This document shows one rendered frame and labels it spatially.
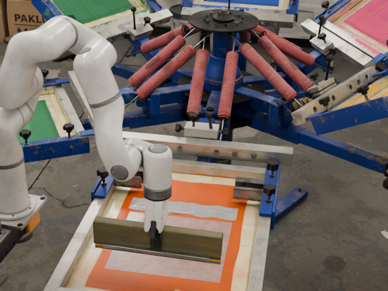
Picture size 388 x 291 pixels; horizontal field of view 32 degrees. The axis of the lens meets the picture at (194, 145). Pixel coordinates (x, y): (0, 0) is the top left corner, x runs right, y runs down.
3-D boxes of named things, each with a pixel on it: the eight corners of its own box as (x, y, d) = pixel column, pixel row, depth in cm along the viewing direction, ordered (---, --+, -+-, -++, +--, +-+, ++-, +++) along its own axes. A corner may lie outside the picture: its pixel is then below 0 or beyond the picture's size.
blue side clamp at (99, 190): (106, 211, 227) (105, 193, 224) (91, 209, 228) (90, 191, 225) (129, 166, 253) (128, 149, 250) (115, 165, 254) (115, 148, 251)
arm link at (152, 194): (148, 171, 184) (148, 180, 185) (140, 189, 176) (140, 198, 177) (175, 174, 183) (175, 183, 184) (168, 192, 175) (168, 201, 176)
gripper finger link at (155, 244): (150, 228, 184) (150, 247, 187) (148, 235, 181) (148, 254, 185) (161, 229, 184) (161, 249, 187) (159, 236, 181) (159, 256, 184)
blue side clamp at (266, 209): (273, 230, 220) (275, 212, 216) (257, 228, 220) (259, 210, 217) (279, 182, 246) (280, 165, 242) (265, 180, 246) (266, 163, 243)
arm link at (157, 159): (110, 148, 172) (122, 131, 181) (111, 184, 177) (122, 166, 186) (168, 156, 170) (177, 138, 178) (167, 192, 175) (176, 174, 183)
